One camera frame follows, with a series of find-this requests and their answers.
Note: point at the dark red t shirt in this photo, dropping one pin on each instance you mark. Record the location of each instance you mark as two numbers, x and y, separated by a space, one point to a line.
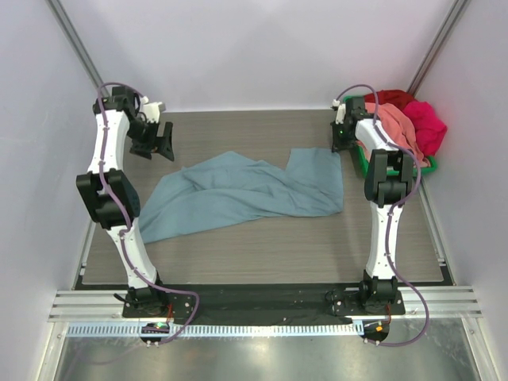
398 98

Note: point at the slotted white cable duct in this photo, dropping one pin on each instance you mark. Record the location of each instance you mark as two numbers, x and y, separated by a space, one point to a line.
159 331

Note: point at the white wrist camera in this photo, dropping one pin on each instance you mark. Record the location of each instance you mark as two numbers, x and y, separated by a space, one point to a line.
340 108
151 111

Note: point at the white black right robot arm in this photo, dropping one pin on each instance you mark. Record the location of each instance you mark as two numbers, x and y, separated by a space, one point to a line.
388 182

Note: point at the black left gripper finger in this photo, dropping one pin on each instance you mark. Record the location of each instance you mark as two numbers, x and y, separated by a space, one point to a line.
166 137
164 148

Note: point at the light blue t shirt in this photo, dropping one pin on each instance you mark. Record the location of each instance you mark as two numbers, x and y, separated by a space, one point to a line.
231 189

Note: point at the beige t shirt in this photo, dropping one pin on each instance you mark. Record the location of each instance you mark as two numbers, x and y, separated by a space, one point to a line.
424 163

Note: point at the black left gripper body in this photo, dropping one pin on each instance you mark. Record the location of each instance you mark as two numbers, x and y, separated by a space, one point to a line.
144 136

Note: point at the aluminium front rail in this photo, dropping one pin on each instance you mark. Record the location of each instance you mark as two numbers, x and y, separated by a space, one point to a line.
101 305

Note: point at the aluminium frame post right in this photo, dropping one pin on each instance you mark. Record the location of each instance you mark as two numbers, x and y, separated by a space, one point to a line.
452 18

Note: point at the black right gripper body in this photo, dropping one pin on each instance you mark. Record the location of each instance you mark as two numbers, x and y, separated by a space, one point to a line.
340 144

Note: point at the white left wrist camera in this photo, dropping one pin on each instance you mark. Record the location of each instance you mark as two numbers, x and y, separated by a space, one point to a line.
151 111

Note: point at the green plastic bin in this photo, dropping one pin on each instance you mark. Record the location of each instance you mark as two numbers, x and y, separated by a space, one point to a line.
364 162

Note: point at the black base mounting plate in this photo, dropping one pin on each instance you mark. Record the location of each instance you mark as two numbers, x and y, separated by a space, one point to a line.
263 305

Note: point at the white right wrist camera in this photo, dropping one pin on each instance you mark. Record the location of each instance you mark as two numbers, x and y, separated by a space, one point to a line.
340 108

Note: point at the aluminium frame post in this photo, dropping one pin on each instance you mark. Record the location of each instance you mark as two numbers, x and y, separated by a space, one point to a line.
65 23
452 18

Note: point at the aluminium frame post left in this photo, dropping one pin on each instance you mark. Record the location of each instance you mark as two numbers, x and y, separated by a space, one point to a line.
65 23

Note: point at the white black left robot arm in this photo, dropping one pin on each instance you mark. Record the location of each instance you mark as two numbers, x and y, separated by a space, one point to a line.
109 197

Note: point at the salmon pink t shirt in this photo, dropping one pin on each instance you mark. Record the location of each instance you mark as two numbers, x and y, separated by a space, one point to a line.
399 128

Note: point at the magenta t shirt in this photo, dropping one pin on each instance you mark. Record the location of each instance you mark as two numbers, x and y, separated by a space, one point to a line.
430 130

